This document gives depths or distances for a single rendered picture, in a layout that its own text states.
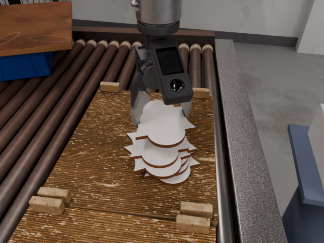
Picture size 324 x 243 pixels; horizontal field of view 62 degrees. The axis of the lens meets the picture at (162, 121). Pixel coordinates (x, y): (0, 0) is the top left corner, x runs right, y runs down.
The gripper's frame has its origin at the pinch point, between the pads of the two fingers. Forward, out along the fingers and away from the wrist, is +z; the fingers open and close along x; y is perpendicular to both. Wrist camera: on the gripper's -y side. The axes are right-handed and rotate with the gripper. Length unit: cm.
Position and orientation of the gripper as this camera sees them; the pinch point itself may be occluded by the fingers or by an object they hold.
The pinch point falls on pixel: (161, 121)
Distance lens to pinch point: 55.5
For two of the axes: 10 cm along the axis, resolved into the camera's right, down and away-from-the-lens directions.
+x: -9.7, 1.6, -1.9
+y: -2.5, -6.1, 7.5
